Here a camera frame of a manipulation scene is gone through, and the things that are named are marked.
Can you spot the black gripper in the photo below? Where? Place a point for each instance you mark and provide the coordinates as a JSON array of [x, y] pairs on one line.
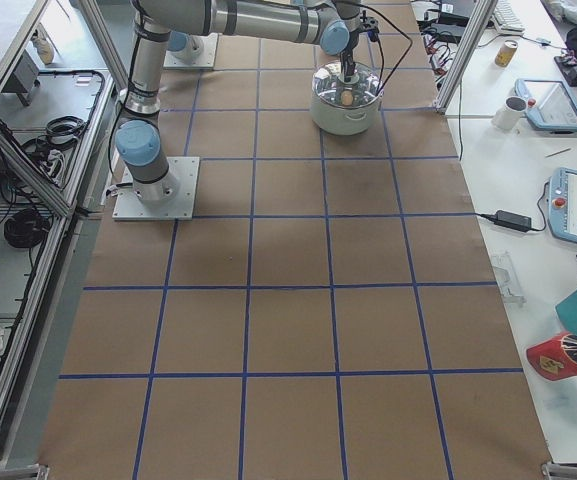
[[349, 63]]

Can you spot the glass pot lid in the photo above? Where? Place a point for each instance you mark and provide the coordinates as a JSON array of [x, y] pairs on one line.
[[327, 85]]

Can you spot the brown egg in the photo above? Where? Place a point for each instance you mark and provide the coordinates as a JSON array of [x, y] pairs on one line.
[[347, 98]]

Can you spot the yellow drink can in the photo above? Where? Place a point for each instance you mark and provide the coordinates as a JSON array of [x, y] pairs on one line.
[[505, 53]]

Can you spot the white keyboard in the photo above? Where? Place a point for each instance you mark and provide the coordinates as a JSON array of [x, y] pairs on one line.
[[504, 19]]

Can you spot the white mug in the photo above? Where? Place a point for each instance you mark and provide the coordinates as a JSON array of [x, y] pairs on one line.
[[509, 113]]

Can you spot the far blue teach pendant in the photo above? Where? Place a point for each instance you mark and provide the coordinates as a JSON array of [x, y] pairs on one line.
[[552, 105]]

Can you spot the black power adapter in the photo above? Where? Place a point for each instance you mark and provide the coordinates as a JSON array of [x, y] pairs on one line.
[[510, 220]]

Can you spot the clear plastic holder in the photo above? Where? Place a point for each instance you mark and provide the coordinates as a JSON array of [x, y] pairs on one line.
[[506, 279]]

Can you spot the red bottle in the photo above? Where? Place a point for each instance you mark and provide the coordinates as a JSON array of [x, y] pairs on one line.
[[556, 358]]

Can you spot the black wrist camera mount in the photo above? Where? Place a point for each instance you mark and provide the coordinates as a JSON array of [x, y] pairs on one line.
[[370, 26]]

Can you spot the aluminium frame post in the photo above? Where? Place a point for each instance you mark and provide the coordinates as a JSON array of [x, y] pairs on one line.
[[473, 32]]

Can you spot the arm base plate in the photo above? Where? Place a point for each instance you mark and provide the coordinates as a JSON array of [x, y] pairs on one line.
[[206, 61], [170, 198]]

